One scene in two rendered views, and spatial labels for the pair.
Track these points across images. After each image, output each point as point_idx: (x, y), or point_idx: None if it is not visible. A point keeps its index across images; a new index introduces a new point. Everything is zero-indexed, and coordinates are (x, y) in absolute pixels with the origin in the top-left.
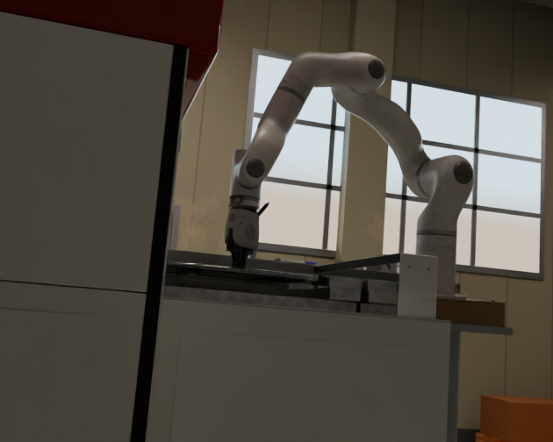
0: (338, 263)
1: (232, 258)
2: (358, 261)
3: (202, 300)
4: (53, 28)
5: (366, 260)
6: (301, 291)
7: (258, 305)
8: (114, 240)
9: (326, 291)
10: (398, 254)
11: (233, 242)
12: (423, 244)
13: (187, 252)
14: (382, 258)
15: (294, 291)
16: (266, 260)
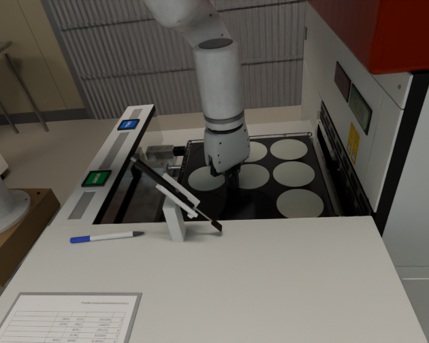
0: (121, 169)
1: (239, 171)
2: (137, 141)
3: (282, 122)
4: None
5: (141, 132)
6: (161, 200)
7: (252, 124)
8: None
9: (175, 157)
10: (154, 105)
11: None
12: None
13: (289, 219)
14: (148, 118)
15: (156, 218)
16: (164, 222)
